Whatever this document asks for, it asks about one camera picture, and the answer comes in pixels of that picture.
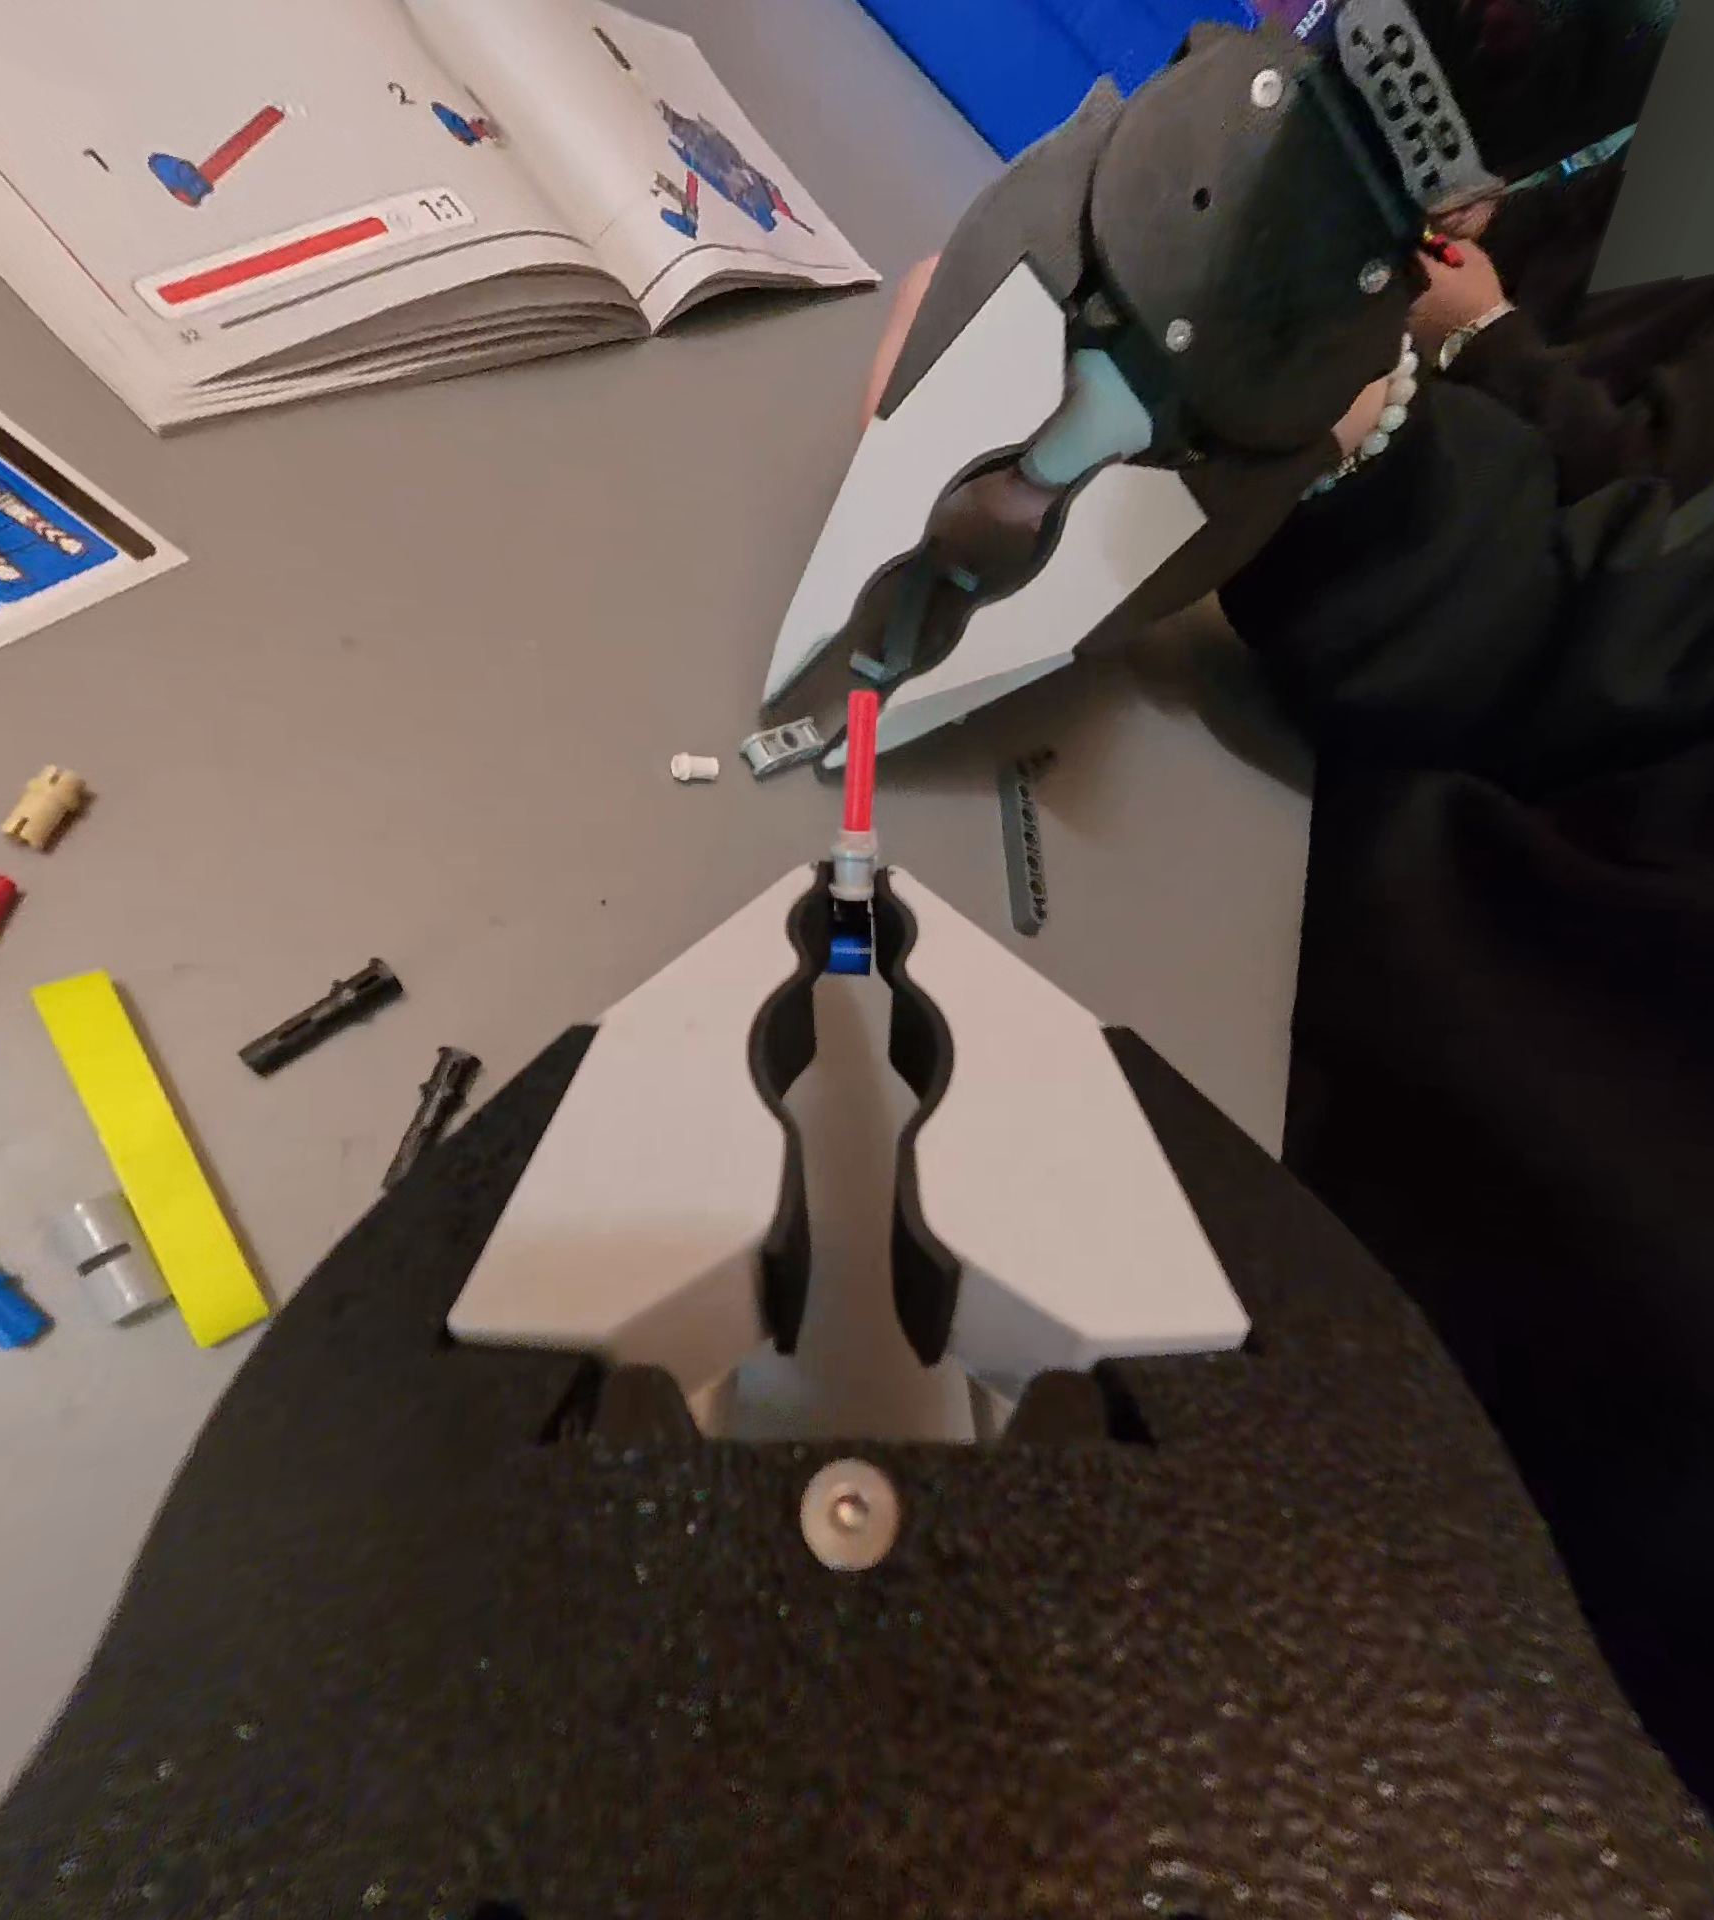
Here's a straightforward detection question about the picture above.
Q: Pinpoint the white bead bracelet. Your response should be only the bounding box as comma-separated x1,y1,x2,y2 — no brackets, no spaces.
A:
1299,330,1424,505

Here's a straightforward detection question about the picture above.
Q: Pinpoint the tan lego pin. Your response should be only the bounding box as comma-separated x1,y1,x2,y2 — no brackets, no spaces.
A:
0,762,92,853

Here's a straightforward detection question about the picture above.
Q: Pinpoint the person's right forearm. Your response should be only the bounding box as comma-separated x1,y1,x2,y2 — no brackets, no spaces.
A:
1215,253,1714,789

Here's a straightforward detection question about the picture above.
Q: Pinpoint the dark grey lego beam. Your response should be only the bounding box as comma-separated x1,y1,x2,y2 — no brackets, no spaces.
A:
998,745,1058,936

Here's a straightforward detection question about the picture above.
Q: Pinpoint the person's right hand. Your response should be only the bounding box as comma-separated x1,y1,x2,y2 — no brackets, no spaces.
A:
878,249,954,403

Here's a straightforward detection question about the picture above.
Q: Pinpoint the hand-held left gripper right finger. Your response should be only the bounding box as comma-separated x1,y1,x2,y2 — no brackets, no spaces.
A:
878,864,1255,1439

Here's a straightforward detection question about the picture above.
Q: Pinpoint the black lego pin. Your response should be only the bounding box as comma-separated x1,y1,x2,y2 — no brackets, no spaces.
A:
236,957,407,1079
379,1044,487,1195

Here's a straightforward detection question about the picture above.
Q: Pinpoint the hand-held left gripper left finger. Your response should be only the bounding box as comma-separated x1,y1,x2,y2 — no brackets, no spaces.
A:
446,864,821,1439

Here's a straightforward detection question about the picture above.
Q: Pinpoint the red axle lego assembly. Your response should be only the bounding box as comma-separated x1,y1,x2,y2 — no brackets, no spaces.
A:
821,686,891,979

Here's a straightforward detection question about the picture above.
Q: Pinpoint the blue plastic bin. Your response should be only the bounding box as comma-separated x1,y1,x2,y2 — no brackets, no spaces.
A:
855,0,1257,162

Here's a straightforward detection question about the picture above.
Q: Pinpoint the open instruction booklet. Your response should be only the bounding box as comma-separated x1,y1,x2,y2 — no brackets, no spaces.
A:
0,0,885,438

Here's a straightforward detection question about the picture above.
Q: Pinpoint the person's black clothing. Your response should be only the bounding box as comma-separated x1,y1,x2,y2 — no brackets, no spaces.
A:
1275,719,1714,1920

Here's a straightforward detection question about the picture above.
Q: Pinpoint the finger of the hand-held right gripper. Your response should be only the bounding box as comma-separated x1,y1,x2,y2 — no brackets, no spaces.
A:
856,352,1216,755
760,270,1088,710

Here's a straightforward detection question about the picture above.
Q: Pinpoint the yellow lego beam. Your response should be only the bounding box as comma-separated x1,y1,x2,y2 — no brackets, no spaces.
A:
31,968,273,1349

